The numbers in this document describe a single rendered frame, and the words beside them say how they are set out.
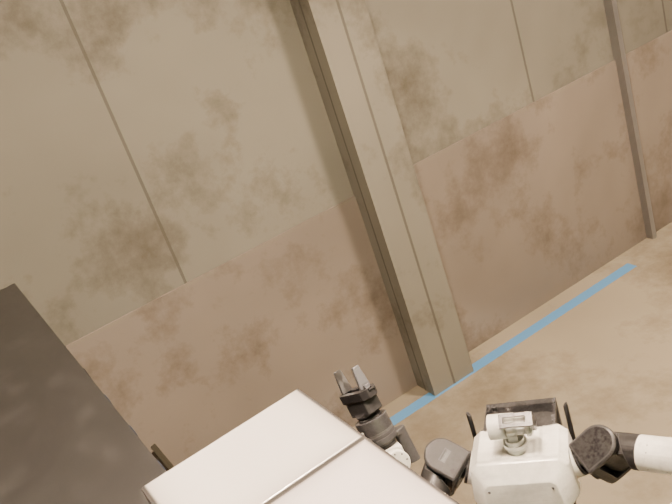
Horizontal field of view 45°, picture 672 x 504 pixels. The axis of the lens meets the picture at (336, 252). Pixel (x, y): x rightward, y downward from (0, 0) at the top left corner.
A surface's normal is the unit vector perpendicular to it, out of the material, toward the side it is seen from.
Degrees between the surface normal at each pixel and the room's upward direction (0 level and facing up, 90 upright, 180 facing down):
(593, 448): 37
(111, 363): 90
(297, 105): 90
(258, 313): 90
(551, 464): 45
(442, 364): 90
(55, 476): 0
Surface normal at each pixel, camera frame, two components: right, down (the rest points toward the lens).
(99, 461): -0.30, -0.87
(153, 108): 0.48, 0.22
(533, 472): -0.37, -0.28
